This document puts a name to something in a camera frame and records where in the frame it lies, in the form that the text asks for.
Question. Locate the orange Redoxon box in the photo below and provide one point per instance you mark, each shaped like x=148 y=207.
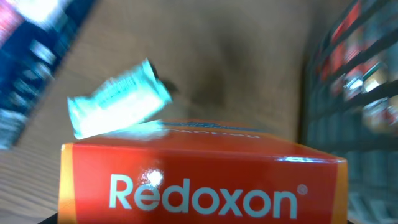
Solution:
x=199 y=172

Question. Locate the light blue tissue packet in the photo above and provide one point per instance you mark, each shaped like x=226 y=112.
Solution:
x=130 y=98

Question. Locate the orange spaghetti pasta packet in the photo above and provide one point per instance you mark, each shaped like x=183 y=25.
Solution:
x=379 y=69

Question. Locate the Kleenex tissue multipack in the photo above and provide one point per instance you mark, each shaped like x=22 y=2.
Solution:
x=35 y=37

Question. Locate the grey plastic basket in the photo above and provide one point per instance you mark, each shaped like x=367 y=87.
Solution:
x=340 y=127

